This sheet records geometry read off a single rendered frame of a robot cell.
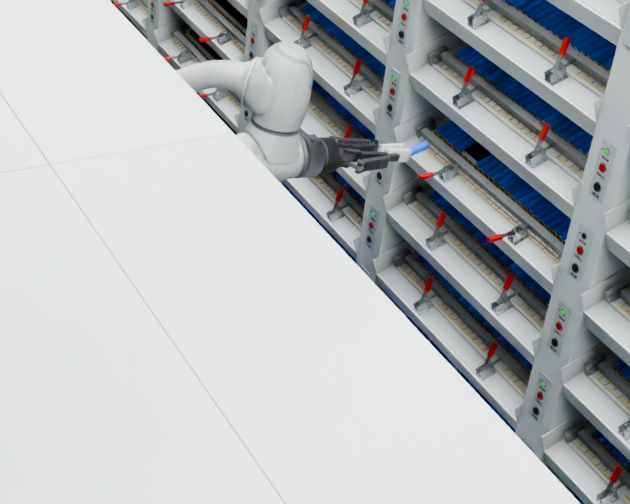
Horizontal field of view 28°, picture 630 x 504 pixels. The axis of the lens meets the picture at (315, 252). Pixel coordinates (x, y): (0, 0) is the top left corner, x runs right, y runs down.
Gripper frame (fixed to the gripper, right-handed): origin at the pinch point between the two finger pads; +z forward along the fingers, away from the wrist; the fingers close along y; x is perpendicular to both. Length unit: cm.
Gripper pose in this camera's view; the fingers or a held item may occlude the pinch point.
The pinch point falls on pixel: (393, 152)
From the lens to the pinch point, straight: 274.4
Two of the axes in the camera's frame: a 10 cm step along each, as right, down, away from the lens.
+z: 8.3, -0.7, 5.5
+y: -5.0, -5.3, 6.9
